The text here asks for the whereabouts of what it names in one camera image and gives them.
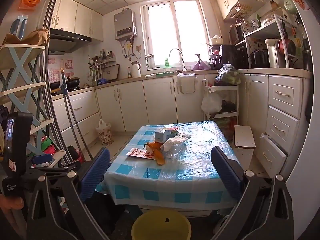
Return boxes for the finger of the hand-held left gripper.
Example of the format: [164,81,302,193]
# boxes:
[30,163,78,178]
[32,154,55,165]

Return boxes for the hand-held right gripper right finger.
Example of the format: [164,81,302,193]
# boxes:
[210,145,294,240]

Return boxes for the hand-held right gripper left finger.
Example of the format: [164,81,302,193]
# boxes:
[26,147,112,240]

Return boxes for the red white paper leaflet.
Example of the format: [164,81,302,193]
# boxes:
[127,147,156,160]

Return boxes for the clear plastic bottle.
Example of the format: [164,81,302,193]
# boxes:
[164,144,187,159]

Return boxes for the large orange peel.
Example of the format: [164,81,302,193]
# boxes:
[154,149,166,166]

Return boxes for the yellow plastic basin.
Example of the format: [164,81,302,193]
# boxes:
[131,209,192,240]

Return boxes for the person's left hand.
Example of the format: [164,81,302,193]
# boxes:
[0,196,25,212]

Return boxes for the red green fabric items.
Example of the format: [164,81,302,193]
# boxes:
[37,136,57,155]

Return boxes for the bin with red bag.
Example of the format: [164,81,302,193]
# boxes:
[66,145,85,163]

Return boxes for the blue checked tablecloth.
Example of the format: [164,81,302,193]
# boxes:
[96,121,244,209]

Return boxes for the floral shopping bag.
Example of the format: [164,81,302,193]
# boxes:
[96,119,114,145]

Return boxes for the small white stool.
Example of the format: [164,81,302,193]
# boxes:
[232,125,256,160]

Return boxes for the red green printed bag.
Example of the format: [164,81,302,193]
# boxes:
[212,116,234,140]

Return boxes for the open white drawer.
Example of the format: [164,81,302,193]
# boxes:
[255,132,288,173]

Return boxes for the dark lidded pan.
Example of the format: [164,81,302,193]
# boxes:
[220,100,237,113]

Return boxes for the large white plastic bag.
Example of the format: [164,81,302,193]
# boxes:
[201,92,223,113]

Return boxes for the black wok on stove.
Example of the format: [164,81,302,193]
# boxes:
[65,77,80,89]

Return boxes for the white blue folding shelf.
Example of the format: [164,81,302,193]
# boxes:
[0,44,67,170]

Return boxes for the white trolley rack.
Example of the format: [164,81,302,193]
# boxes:
[203,79,239,123]

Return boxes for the white refrigerator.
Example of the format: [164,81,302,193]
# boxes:
[279,0,319,220]

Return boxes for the white kitchen base cabinets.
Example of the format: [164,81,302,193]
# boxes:
[51,70,312,173]

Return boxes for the white hanging waste bin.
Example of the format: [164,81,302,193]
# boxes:
[175,72,197,94]

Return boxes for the bag of green vegetables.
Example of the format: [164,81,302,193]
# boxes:
[214,64,241,85]

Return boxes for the black-framed cutting board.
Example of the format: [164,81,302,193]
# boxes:
[102,64,120,80]

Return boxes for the white thermos jug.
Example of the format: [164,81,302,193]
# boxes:
[131,61,142,78]

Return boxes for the purple plastic item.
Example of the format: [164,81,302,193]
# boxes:
[192,54,210,71]

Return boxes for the brown paper bag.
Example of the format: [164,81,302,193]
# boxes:
[2,27,50,47]

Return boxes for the black air fryer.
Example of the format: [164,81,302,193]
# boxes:
[219,44,239,70]

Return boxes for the green sink mat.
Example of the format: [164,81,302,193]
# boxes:
[145,72,175,78]

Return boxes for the black rice cooker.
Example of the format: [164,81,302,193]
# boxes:
[250,50,269,68]

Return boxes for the chrome faucet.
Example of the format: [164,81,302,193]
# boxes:
[169,48,187,72]

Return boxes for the black range hood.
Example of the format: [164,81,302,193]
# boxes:
[49,28,92,54]

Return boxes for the white electric thermo pot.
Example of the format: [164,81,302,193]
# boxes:
[265,38,280,68]

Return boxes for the black microwave oven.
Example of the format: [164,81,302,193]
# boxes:
[229,22,247,45]

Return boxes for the red frying pan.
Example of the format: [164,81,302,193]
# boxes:
[279,20,297,57]

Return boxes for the black blender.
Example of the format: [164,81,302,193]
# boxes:
[301,37,313,72]

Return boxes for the white countertop shelf rack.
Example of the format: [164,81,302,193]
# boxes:
[244,14,300,68]

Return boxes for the kitchen window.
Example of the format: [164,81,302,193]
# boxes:
[142,0,210,69]

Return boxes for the grey gas water heater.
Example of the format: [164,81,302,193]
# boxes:
[114,9,137,40]

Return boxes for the clear food container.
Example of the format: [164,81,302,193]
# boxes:
[260,11,285,25]

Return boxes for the pale green round appliance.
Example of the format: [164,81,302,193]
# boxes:
[284,0,298,14]

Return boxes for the red lion stickers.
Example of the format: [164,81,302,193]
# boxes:
[291,0,307,10]

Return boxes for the grey long-handled dustpan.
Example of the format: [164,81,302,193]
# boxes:
[65,90,94,162]

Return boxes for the grey metal door frame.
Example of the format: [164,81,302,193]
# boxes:
[40,0,75,165]

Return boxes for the broom with metal handle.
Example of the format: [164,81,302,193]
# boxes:
[61,67,87,162]

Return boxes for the wall utensil rack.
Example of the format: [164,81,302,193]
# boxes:
[87,50,117,80]

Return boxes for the blue-handled tool package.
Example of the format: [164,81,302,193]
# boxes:
[9,15,29,40]

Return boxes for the water heater hoses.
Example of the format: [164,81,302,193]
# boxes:
[121,37,137,57]

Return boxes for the small white wire basket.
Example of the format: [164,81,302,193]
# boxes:
[230,3,253,19]

